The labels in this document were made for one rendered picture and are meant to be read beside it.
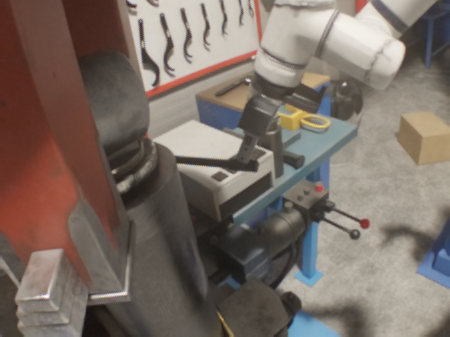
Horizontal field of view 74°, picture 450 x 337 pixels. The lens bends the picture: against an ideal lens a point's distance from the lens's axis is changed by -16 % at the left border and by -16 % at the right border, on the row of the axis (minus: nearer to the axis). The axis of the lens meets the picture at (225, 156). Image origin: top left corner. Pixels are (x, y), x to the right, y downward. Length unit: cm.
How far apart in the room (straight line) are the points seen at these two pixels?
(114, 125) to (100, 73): 7
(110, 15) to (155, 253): 39
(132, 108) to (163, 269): 25
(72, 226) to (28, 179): 5
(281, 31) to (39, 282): 46
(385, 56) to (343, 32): 7
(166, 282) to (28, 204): 33
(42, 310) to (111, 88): 27
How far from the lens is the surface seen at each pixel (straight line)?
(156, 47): 279
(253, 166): 70
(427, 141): 318
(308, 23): 53
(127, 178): 47
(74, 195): 27
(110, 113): 44
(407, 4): 65
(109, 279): 33
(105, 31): 61
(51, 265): 30
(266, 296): 90
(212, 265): 107
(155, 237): 50
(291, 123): 142
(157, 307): 60
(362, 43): 53
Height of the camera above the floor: 173
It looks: 31 degrees down
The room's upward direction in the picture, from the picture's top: 9 degrees counter-clockwise
